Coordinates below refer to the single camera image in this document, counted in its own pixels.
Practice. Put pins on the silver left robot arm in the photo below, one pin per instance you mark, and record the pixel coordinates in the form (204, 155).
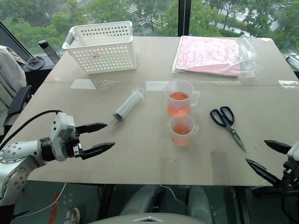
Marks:
(16, 151)

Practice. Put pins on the large clear plastic syringe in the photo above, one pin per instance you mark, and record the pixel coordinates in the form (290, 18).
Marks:
(129, 102)

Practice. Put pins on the grey jacket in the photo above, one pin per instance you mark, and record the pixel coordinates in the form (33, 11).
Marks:
(10, 77)

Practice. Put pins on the clear plastic bag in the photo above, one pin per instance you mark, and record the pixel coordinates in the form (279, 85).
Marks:
(246, 53)

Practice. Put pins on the black bottle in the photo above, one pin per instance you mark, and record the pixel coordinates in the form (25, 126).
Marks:
(50, 52)

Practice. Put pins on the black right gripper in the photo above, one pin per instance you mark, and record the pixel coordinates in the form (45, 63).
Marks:
(290, 176)

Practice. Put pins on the grey rounded shape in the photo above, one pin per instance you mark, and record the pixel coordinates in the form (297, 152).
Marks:
(140, 199)
(199, 203)

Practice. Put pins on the grey robot torso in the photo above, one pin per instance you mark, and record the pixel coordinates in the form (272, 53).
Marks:
(149, 219)

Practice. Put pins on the grey tape strip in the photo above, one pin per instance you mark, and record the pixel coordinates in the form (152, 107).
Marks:
(219, 166)

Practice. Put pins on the dark window frame post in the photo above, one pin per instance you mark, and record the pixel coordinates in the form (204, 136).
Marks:
(183, 17)

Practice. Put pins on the pink paper stack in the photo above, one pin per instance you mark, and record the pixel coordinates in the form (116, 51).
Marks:
(208, 56)

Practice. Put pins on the white perforated plastic basket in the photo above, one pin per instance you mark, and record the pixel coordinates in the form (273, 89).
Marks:
(102, 50)

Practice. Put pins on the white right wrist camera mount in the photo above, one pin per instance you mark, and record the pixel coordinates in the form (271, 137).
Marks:
(294, 151)

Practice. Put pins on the small beaker orange liquid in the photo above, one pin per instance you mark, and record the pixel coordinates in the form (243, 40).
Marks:
(181, 133)

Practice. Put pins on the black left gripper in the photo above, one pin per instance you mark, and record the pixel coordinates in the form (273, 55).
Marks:
(73, 145)

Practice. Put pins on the grey sneaker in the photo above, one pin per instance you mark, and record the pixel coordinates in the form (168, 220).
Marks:
(72, 215)

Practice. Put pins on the black round ledge object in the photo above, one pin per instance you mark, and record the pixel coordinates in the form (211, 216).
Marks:
(36, 62)

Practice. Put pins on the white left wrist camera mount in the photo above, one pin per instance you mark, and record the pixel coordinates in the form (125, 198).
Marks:
(61, 130)

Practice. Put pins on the black chair armrest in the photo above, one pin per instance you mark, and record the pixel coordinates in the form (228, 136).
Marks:
(19, 99)

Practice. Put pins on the large beaker orange liquid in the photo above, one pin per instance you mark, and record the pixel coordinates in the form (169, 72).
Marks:
(178, 102)

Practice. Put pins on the clear tape patch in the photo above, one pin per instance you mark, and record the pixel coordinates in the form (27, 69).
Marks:
(289, 84)

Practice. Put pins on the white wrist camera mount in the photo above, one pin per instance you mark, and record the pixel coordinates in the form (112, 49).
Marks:
(294, 151)
(61, 130)

